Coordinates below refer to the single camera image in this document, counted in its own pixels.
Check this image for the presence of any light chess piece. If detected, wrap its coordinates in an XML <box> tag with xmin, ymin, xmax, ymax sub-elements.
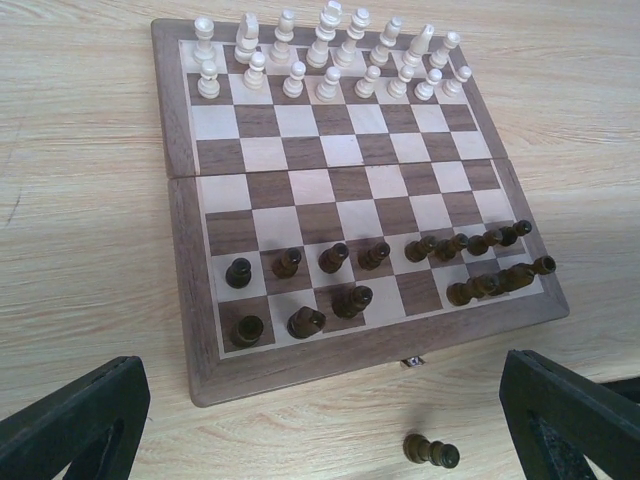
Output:
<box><xmin>429</xmin><ymin>31</ymin><xmax>461</xmax><ymax>69</ymax></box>
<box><xmin>306</xmin><ymin>1</ymin><xmax>342</xmax><ymax>68</ymax></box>
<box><xmin>234</xmin><ymin>12</ymin><xmax>259</xmax><ymax>65</ymax></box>
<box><xmin>334</xmin><ymin>7</ymin><xmax>371</xmax><ymax>68</ymax></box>
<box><xmin>269</xmin><ymin>9</ymin><xmax>295</xmax><ymax>64</ymax></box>
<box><xmin>402</xmin><ymin>24</ymin><xmax>435</xmax><ymax>68</ymax></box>
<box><xmin>193</xmin><ymin>16</ymin><xmax>215</xmax><ymax>64</ymax></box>
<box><xmin>369</xmin><ymin>16</ymin><xmax>403</xmax><ymax>67</ymax></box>

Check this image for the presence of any metal board clasp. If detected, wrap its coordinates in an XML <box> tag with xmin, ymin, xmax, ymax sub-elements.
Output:
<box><xmin>401</xmin><ymin>356</ymin><xmax>424</xmax><ymax>368</ymax></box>

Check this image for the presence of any dark pawn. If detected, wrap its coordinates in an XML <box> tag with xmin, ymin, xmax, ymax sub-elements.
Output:
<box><xmin>467</xmin><ymin>229</ymin><xmax>503</xmax><ymax>256</ymax></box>
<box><xmin>404</xmin><ymin>235</ymin><xmax>438</xmax><ymax>263</ymax></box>
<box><xmin>272</xmin><ymin>247</ymin><xmax>302</xmax><ymax>279</ymax></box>
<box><xmin>358</xmin><ymin>241</ymin><xmax>391</xmax><ymax>271</ymax></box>
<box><xmin>434</xmin><ymin>233</ymin><xmax>469</xmax><ymax>262</ymax></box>
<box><xmin>318</xmin><ymin>242</ymin><xmax>349</xmax><ymax>274</ymax></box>
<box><xmin>225</xmin><ymin>257</ymin><xmax>252</xmax><ymax>289</ymax></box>

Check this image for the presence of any wooden chess board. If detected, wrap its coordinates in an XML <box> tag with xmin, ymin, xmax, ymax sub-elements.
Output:
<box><xmin>151</xmin><ymin>12</ymin><xmax>569</xmax><ymax>407</ymax></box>

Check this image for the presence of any light pawn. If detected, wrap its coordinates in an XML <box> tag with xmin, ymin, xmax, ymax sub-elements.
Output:
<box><xmin>414</xmin><ymin>68</ymin><xmax>442</xmax><ymax>101</ymax></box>
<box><xmin>315</xmin><ymin>66</ymin><xmax>341</xmax><ymax>102</ymax></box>
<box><xmin>197</xmin><ymin>60</ymin><xmax>220</xmax><ymax>99</ymax></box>
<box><xmin>282</xmin><ymin>61</ymin><xmax>306</xmax><ymax>99</ymax></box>
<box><xmin>442</xmin><ymin>65</ymin><xmax>472</xmax><ymax>98</ymax></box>
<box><xmin>387</xmin><ymin>65</ymin><xmax>415</xmax><ymax>99</ymax></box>
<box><xmin>243</xmin><ymin>51</ymin><xmax>266</xmax><ymax>90</ymax></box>
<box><xmin>354</xmin><ymin>65</ymin><xmax>381</xmax><ymax>99</ymax></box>

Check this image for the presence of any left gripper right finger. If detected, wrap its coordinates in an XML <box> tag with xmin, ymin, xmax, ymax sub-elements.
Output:
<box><xmin>499</xmin><ymin>350</ymin><xmax>639</xmax><ymax>479</ymax></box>

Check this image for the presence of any dark chess piece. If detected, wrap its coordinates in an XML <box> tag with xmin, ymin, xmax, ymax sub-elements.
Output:
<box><xmin>287</xmin><ymin>306</ymin><xmax>326</xmax><ymax>339</ymax></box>
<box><xmin>403</xmin><ymin>433</ymin><xmax>460</xmax><ymax>469</ymax></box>
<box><xmin>488</xmin><ymin>269</ymin><xmax>517</xmax><ymax>296</ymax></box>
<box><xmin>499</xmin><ymin>219</ymin><xmax>532</xmax><ymax>247</ymax></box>
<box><xmin>332</xmin><ymin>285</ymin><xmax>373</xmax><ymax>319</ymax></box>
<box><xmin>230</xmin><ymin>315</ymin><xmax>264</xmax><ymax>349</ymax></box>
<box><xmin>504</xmin><ymin>255</ymin><xmax>556</xmax><ymax>292</ymax></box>
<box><xmin>446</xmin><ymin>274</ymin><xmax>499</xmax><ymax>306</ymax></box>

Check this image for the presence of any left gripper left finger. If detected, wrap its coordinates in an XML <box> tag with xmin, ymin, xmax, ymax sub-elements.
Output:
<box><xmin>1</xmin><ymin>356</ymin><xmax>150</xmax><ymax>479</ymax></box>

